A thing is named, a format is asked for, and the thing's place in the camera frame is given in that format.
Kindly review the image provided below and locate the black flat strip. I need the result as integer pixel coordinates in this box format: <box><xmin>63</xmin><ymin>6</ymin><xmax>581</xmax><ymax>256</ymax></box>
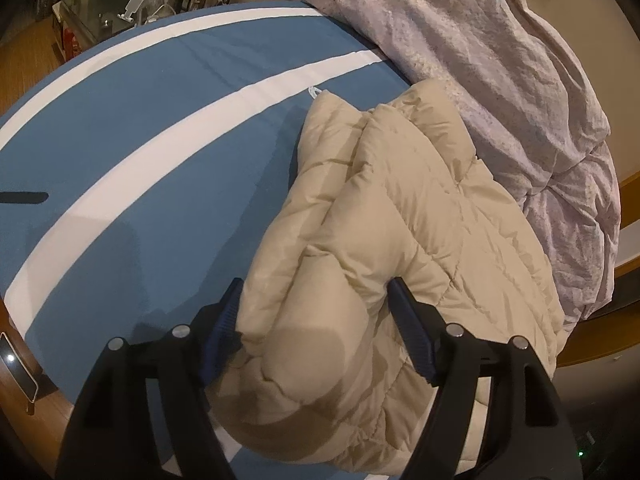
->
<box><xmin>0</xmin><ymin>191</ymin><xmax>50</xmax><ymax>206</ymax></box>

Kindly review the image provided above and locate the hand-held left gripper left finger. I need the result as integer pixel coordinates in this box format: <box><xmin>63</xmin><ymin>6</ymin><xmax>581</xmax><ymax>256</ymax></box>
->
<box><xmin>55</xmin><ymin>278</ymin><xmax>243</xmax><ymax>480</ymax></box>

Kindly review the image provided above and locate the bed with blue striped sheet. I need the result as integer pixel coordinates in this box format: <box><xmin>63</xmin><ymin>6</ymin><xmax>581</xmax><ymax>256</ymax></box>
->
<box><xmin>0</xmin><ymin>0</ymin><xmax>493</xmax><ymax>480</ymax></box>

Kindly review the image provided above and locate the white device with light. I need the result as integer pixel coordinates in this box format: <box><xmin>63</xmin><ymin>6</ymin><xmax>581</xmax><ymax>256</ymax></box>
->
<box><xmin>0</xmin><ymin>332</ymin><xmax>42</xmax><ymax>404</ymax></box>

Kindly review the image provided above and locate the white phone stand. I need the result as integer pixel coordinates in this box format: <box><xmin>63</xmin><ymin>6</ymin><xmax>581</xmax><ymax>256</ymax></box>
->
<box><xmin>119</xmin><ymin>0</ymin><xmax>147</xmax><ymax>24</ymax></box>

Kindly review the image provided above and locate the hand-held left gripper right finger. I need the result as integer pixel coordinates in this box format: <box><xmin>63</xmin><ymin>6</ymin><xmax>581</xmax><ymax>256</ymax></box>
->
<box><xmin>387</xmin><ymin>277</ymin><xmax>583</xmax><ymax>480</ymax></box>

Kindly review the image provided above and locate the glass topped nightstand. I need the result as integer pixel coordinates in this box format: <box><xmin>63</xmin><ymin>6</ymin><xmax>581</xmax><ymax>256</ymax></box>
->
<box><xmin>51</xmin><ymin>0</ymin><xmax>191</xmax><ymax>61</ymax></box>

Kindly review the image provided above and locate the beige quilted down jacket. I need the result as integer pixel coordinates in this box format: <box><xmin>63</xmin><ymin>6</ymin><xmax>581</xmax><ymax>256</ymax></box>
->
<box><xmin>207</xmin><ymin>80</ymin><xmax>566</xmax><ymax>473</ymax></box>

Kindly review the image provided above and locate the lilac floral duvet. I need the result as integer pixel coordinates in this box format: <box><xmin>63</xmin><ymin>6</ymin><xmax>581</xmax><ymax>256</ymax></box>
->
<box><xmin>290</xmin><ymin>0</ymin><xmax>623</xmax><ymax>328</ymax></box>

